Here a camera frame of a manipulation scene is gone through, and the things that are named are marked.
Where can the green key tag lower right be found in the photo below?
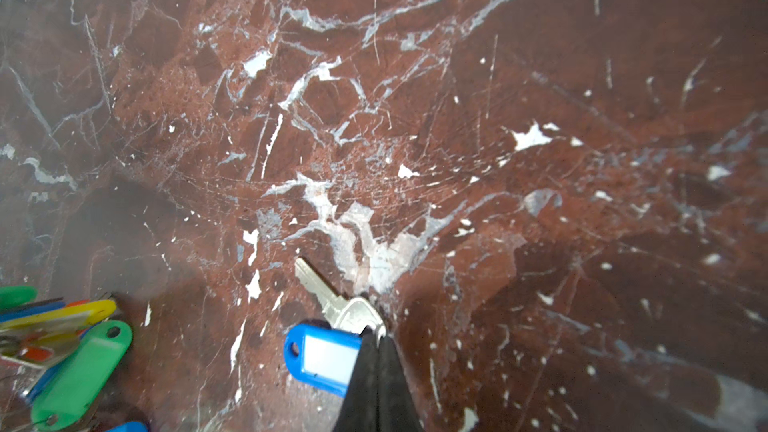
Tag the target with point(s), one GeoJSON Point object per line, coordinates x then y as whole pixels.
{"type": "Point", "coordinates": [73, 390]}

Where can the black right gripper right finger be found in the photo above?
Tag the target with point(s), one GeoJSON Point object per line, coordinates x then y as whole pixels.
{"type": "Point", "coordinates": [396, 411]}

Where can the yellow key tag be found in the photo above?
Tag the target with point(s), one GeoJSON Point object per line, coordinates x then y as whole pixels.
{"type": "Point", "coordinates": [77, 317]}

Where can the silver key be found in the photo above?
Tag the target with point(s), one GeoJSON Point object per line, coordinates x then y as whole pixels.
{"type": "Point", "coordinates": [355, 315]}

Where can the steel key ring disc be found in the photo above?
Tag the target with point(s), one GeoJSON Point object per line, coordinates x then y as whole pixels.
{"type": "Point", "coordinates": [30, 358]}

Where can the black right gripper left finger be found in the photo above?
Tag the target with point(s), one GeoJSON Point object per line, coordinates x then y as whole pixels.
{"type": "Point", "coordinates": [359, 410]}

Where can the blue key tag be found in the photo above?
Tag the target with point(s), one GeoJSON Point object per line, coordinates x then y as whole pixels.
{"type": "Point", "coordinates": [320, 357]}

